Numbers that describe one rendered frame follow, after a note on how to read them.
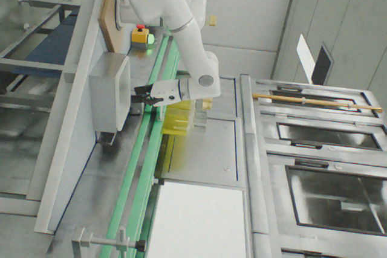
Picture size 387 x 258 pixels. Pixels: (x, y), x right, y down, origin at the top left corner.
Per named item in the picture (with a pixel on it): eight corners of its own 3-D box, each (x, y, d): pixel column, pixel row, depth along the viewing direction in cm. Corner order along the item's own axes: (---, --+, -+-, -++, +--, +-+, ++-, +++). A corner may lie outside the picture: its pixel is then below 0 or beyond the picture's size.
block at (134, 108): (124, 114, 141) (142, 116, 141) (124, 94, 136) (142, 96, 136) (126, 109, 144) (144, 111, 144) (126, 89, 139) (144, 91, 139)
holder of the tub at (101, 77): (94, 142, 126) (117, 145, 126) (88, 75, 111) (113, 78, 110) (107, 114, 140) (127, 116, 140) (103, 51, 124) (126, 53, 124)
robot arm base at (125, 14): (112, 2, 120) (158, 7, 120) (119, -24, 126) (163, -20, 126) (118, 33, 134) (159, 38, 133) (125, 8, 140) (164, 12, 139)
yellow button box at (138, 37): (130, 46, 169) (146, 48, 169) (130, 31, 165) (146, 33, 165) (133, 40, 175) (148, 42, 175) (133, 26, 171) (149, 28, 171)
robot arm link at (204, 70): (170, 22, 112) (201, 74, 123) (165, 40, 102) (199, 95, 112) (194, 10, 109) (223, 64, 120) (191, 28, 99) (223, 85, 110)
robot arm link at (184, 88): (190, 106, 119) (182, 107, 120) (192, 92, 127) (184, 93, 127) (186, 87, 115) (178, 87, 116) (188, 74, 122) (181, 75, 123)
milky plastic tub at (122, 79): (94, 131, 123) (120, 134, 123) (89, 75, 110) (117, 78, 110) (108, 103, 137) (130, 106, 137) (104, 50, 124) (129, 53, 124)
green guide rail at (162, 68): (144, 96, 141) (164, 98, 141) (144, 93, 141) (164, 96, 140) (184, -23, 284) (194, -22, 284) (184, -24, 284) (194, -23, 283)
